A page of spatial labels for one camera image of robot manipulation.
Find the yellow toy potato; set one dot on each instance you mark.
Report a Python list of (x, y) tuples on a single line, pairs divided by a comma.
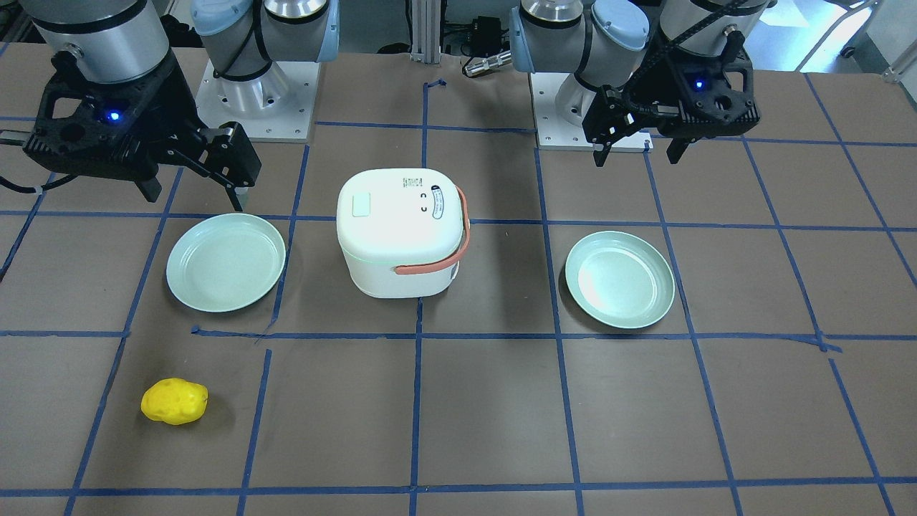
[(174, 401)]

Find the white base plate image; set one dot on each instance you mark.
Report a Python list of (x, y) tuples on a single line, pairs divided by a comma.
[(277, 107), (559, 104)]

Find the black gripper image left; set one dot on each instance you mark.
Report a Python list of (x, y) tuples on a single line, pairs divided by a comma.
[(174, 107)]

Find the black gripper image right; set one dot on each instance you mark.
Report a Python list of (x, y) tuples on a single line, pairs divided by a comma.
[(647, 95)]

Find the black power adapter box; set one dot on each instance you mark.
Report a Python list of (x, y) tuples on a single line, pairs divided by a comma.
[(486, 33)]

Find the white base plate image right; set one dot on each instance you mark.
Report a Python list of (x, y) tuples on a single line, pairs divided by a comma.
[(559, 104)]

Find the mint green plate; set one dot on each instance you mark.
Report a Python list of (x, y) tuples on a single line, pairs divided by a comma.
[(620, 279), (226, 263)]

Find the aluminium frame post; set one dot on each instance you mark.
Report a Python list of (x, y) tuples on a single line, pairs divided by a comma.
[(426, 31)]

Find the white rice cooker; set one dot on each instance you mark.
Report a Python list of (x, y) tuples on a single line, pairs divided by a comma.
[(403, 231)]

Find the white base plate image left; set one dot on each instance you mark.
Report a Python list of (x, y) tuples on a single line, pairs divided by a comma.
[(277, 107)]

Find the silver metal connector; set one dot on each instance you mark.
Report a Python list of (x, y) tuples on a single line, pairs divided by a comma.
[(478, 67)]

